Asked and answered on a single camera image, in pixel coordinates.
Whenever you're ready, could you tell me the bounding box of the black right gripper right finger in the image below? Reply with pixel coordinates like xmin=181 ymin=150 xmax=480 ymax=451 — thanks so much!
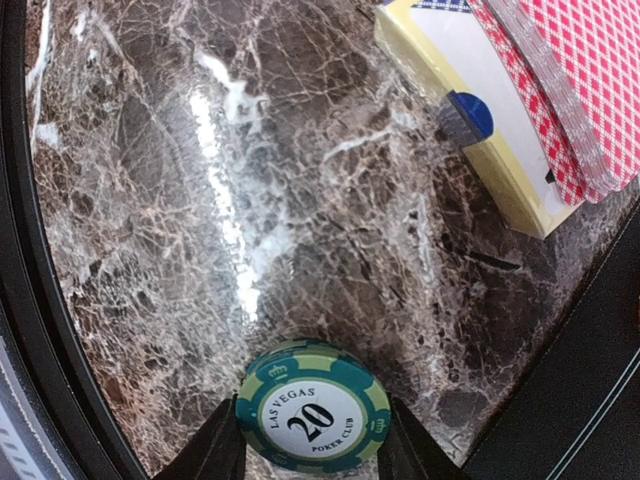
xmin=379 ymin=397 xmax=470 ymax=480

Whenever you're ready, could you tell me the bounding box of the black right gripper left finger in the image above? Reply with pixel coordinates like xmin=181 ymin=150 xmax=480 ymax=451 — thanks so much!
xmin=153 ymin=395 xmax=245 ymax=480

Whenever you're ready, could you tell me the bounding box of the red playing card deck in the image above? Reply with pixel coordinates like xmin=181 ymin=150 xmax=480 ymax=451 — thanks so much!
xmin=471 ymin=1 xmax=639 ymax=205

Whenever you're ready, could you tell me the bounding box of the round black poker mat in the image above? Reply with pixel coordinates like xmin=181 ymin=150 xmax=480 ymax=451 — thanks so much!
xmin=464 ymin=210 xmax=639 ymax=479

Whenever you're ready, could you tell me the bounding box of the yellow card box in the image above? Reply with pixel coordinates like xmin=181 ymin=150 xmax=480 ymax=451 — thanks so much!
xmin=375 ymin=1 xmax=575 ymax=239

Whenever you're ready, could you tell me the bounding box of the white cable duct strip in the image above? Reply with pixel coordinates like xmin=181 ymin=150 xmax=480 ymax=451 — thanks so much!
xmin=1 ymin=368 xmax=45 ymax=479

